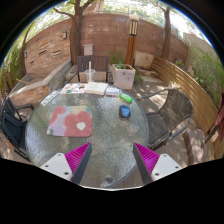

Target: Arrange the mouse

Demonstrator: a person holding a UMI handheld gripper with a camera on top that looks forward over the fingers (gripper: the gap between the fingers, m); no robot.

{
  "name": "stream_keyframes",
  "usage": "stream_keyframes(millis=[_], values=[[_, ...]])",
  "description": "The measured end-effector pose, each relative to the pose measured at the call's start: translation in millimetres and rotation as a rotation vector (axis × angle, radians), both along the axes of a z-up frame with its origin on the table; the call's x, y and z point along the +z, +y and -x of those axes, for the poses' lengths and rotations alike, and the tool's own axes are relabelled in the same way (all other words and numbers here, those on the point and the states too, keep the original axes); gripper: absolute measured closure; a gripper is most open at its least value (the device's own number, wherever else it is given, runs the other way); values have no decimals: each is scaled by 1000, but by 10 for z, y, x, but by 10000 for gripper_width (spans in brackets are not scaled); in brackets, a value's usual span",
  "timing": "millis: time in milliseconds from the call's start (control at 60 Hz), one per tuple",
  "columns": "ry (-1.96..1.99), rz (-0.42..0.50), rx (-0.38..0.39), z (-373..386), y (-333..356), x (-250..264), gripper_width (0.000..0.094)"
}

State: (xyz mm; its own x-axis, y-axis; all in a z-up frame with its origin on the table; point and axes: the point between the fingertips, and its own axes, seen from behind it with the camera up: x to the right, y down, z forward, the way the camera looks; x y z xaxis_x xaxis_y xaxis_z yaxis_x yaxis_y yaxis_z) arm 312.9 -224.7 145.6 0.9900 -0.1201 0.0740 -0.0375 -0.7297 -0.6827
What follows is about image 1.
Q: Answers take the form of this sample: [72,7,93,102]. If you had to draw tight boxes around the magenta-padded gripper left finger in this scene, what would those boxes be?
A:
[39,142,93,185]

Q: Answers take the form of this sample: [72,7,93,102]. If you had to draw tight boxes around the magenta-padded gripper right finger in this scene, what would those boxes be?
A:
[132,142,184,186]

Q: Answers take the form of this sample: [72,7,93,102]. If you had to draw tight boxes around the blue computer mouse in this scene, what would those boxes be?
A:
[118,104,131,119]

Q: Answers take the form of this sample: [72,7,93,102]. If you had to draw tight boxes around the floral pink mouse pad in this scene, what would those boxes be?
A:
[46,105,94,138]

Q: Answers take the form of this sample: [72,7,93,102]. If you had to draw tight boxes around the grey wicker chair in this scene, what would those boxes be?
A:
[136,88,195,151]

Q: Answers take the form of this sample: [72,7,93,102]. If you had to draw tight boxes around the black metal chair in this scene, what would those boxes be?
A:
[0,94,35,161]

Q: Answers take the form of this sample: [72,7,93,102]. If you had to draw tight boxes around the curved wooden slat bench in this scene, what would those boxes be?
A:
[150,55,224,161]

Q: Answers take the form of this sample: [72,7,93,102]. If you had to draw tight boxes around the illustrated picture sheet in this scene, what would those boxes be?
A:
[59,82,87,95]

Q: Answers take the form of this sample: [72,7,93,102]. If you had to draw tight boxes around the green tube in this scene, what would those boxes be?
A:
[119,92,135,104]

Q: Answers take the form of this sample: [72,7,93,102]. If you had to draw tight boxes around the raised stone garden bed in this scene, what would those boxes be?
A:
[8,59,73,108]

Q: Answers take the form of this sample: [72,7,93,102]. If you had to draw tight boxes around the open white book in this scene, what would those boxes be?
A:
[83,81,109,97]

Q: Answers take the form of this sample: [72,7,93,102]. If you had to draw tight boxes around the thin blue booklet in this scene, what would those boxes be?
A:
[104,85,122,98]

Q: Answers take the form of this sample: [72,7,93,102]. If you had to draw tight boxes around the clear plastic cup with straw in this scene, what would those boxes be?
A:
[84,61,96,84]

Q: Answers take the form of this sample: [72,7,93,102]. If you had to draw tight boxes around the concrete planter with plant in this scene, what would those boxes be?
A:
[111,61,137,90]

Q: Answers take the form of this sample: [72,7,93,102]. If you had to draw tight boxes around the beige stone slab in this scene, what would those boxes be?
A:
[134,51,155,70]

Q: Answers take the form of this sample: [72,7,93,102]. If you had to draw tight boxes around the dark slatted wooden chair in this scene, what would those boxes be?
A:
[64,55,114,85]

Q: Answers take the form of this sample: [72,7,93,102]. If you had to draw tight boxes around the slim tree trunk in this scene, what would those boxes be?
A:
[156,3,173,61]

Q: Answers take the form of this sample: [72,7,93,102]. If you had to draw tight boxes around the thick forked tree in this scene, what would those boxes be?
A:
[53,0,98,66]

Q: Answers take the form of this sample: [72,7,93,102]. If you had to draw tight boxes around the white wall box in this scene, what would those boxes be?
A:
[83,43,94,56]

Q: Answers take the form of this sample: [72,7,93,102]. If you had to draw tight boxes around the wooden garden lamp post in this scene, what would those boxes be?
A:
[125,13,140,68]

